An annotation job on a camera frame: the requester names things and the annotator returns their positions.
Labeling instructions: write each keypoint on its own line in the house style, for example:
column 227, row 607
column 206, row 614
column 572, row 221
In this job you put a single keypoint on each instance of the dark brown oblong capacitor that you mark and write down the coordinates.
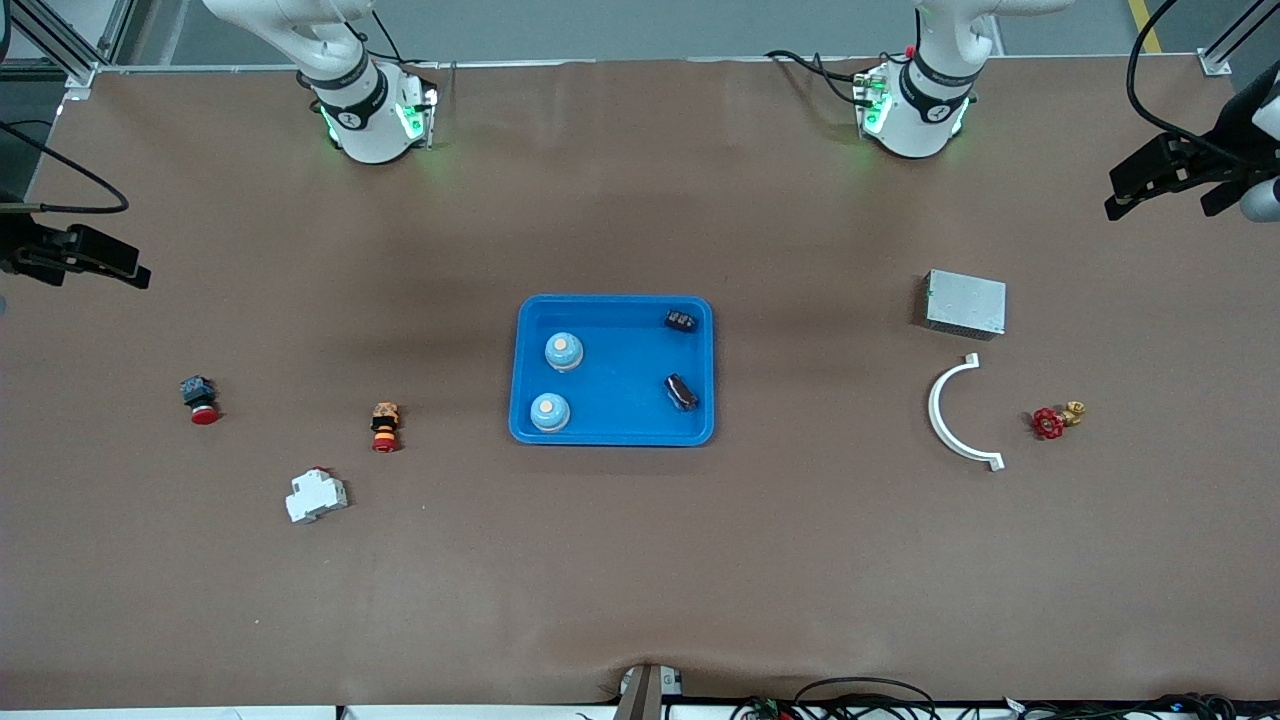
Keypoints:
column 682, row 392

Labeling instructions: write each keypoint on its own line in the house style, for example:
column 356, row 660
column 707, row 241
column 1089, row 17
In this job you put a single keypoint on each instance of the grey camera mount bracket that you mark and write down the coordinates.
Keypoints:
column 640, row 695

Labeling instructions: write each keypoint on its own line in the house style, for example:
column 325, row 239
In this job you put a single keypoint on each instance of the black capacitor with white stripes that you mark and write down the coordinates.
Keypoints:
column 681, row 320

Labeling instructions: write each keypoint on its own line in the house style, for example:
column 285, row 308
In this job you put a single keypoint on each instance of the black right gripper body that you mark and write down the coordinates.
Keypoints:
column 22, row 245

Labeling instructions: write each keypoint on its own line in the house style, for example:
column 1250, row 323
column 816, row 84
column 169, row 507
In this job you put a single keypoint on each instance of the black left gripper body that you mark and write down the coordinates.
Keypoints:
column 1222, row 148

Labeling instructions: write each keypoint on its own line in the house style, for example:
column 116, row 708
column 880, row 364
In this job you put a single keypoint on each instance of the orange and red push button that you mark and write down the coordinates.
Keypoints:
column 385, row 427

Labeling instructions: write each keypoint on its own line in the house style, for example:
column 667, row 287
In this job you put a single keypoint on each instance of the grey metal box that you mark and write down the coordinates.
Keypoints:
column 965, row 303

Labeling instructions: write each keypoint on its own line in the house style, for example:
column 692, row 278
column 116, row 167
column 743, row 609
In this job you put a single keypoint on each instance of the aluminium frame post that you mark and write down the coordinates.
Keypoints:
column 1225, row 45
column 55, row 45

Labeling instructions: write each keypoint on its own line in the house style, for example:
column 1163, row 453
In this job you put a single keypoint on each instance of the white circuit breaker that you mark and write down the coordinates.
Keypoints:
column 316, row 496

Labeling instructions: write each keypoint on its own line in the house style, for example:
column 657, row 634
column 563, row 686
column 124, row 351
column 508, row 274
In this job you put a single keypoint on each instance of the blue plastic tray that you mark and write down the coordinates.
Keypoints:
column 620, row 380

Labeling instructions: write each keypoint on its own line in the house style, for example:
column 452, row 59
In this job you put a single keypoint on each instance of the red emergency stop button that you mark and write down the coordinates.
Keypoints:
column 200, row 398

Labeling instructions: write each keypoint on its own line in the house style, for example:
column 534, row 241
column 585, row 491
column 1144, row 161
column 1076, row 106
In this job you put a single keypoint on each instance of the white curved plastic bracket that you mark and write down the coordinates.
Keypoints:
column 933, row 410

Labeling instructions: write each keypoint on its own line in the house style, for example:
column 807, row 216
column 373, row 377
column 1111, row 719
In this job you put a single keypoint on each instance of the red handwheel brass valve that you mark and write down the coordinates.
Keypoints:
column 1048, row 424

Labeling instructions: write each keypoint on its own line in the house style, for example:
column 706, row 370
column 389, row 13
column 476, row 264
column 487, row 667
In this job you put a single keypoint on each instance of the large table cover mat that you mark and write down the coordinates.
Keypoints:
column 640, row 560

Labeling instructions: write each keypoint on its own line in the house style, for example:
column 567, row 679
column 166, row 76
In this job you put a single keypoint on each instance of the light blue call bell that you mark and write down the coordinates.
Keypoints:
column 564, row 351
column 550, row 411

